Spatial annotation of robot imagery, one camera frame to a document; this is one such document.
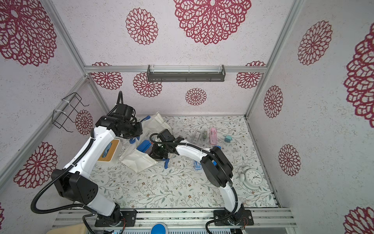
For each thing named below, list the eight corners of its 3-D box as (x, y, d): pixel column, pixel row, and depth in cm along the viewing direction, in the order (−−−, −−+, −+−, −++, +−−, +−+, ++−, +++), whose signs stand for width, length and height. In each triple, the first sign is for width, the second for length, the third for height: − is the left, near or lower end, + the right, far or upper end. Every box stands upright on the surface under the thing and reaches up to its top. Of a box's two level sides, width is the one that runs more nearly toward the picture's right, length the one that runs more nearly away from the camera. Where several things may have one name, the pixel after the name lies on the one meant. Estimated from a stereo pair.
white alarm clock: (242, 189, 85) (244, 187, 81) (237, 169, 93) (239, 166, 89) (263, 189, 85) (266, 187, 81) (256, 169, 93) (259, 166, 89)
